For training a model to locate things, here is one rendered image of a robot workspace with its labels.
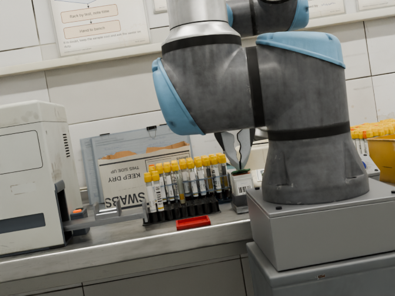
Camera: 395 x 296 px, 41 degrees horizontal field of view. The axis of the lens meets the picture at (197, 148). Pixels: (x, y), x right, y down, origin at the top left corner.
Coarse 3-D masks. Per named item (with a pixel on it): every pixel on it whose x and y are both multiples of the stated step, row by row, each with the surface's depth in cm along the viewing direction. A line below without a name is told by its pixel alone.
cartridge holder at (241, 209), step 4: (232, 196) 116; (236, 196) 112; (240, 196) 112; (244, 196) 112; (236, 200) 112; (240, 200) 112; (244, 200) 112; (232, 204) 117; (236, 204) 112; (240, 204) 112; (244, 204) 112; (236, 208) 110; (240, 208) 110; (244, 208) 110; (236, 212) 111; (240, 212) 110; (244, 212) 111
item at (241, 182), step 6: (234, 174) 116; (240, 174) 115; (246, 174) 113; (234, 180) 112; (240, 180) 112; (246, 180) 113; (252, 180) 113; (234, 186) 114; (240, 186) 112; (246, 186) 113; (252, 186) 113; (234, 192) 116; (240, 192) 113
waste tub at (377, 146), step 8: (384, 136) 126; (392, 136) 126; (368, 144) 125; (376, 144) 121; (384, 144) 117; (392, 144) 114; (376, 152) 122; (384, 152) 118; (392, 152) 115; (376, 160) 123; (384, 160) 119; (392, 160) 115; (384, 168) 119; (392, 168) 116; (384, 176) 120; (392, 176) 116
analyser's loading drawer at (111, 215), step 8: (144, 200) 110; (96, 208) 109; (112, 208) 113; (120, 208) 112; (144, 208) 107; (96, 216) 107; (104, 216) 107; (112, 216) 108; (120, 216) 107; (128, 216) 107; (136, 216) 107; (144, 216) 107; (64, 224) 108; (72, 224) 107; (80, 224) 107; (88, 224) 107; (96, 224) 107; (104, 224) 107
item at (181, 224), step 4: (200, 216) 111; (204, 216) 110; (176, 220) 110; (180, 220) 110; (184, 220) 110; (188, 220) 110; (192, 220) 110; (196, 220) 110; (200, 220) 109; (204, 220) 109; (208, 220) 105; (176, 224) 106; (180, 224) 108; (184, 224) 108; (188, 224) 104; (192, 224) 104; (196, 224) 104; (200, 224) 104; (204, 224) 104; (208, 224) 104; (180, 228) 104; (184, 228) 104
